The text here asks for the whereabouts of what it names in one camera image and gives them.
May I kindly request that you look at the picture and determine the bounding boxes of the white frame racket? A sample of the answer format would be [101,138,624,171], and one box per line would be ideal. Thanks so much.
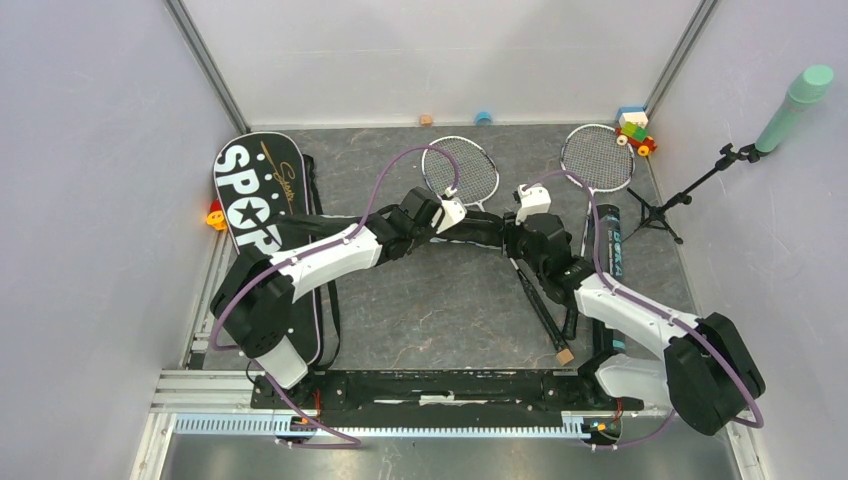
[421,135,569,353]

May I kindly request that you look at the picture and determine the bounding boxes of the black shuttlecock tube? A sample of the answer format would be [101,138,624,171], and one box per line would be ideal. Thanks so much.
[592,204,626,354]

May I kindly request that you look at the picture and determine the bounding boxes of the black sport racket bag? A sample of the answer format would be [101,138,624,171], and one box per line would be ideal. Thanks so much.
[207,132,340,371]

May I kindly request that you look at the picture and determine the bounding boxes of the black crossway racket bag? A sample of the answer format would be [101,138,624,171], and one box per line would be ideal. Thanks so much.
[274,211,507,250]

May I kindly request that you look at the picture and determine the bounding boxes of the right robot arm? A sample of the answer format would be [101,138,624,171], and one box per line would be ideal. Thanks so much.
[503,213,766,435]

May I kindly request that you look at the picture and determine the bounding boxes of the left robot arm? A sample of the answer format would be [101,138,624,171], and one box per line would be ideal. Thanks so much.
[209,187,465,408]

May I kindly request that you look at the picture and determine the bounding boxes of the black white shaft racket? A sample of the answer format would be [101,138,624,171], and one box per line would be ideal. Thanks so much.
[561,124,636,342]

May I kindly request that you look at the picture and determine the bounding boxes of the small wooden cube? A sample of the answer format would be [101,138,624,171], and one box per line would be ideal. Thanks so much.
[555,349,574,366]

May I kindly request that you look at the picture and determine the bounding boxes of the black microphone tripod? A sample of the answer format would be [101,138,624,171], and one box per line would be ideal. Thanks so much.
[624,143,768,245]

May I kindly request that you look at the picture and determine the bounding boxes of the blue cylinder block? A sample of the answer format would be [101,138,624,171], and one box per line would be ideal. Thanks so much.
[474,111,493,126]

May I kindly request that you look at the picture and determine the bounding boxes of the green blue blocks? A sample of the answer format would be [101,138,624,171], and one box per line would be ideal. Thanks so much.
[615,106,657,157]

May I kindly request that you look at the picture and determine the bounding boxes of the red yellow toy blocks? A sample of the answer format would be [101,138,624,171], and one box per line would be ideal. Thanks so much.
[205,199,228,231]

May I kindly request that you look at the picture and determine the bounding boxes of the green microphone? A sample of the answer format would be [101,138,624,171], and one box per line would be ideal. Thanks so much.
[754,64,835,157]

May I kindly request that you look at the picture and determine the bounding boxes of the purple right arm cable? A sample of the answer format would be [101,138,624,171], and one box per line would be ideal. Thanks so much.
[529,170,765,452]

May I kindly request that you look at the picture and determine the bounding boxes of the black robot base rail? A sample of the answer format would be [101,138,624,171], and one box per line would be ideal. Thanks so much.
[287,369,644,428]

